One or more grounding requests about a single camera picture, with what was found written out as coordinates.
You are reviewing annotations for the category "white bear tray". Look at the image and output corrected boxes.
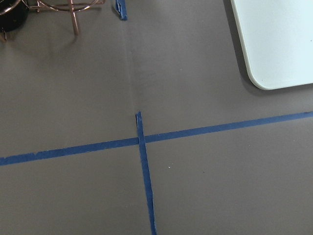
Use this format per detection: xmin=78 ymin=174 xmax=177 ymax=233
xmin=231 ymin=0 xmax=313 ymax=90

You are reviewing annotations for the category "dark wine bottle lower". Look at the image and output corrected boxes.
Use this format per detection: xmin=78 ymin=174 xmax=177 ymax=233
xmin=0 ymin=0 xmax=29 ymax=32

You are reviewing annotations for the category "copper wire wine rack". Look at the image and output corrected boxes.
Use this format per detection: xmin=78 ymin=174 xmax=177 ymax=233
xmin=0 ymin=0 xmax=106 ymax=43

